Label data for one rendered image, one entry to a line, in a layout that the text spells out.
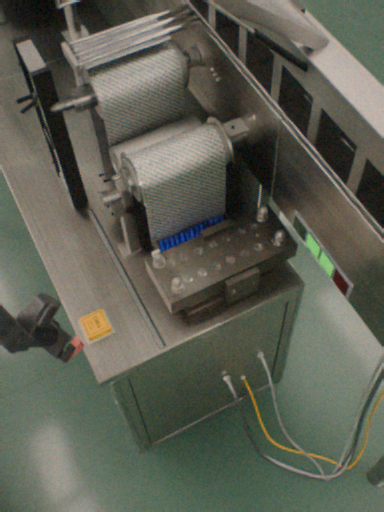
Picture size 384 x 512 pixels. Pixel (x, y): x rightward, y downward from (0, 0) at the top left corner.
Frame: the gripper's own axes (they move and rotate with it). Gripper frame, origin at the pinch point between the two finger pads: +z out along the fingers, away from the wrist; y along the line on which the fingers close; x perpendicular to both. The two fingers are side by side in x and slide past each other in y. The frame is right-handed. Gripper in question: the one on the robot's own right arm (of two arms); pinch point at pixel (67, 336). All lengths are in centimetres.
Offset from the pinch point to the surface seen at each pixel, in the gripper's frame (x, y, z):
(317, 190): -63, -35, -1
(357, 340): -34, -50, 139
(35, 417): 64, 36, 84
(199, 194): -49, -4, 15
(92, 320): -2.9, 4.0, 15.8
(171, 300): -20.9, -13.8, 13.8
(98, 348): 2.4, -2.3, 15.5
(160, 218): -37.8, 0.7, 11.9
